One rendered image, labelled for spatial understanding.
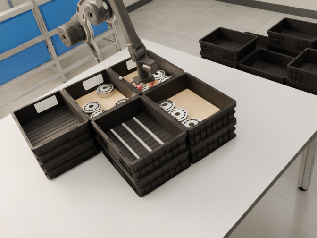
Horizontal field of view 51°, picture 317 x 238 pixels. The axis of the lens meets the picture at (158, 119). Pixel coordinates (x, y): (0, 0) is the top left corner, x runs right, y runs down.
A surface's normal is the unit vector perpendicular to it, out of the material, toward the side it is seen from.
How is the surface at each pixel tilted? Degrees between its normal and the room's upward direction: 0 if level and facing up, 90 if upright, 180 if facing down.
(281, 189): 0
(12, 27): 90
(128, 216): 0
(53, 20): 90
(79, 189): 0
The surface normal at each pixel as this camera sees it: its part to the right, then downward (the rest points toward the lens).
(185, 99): -0.15, -0.77
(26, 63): 0.70, 0.37
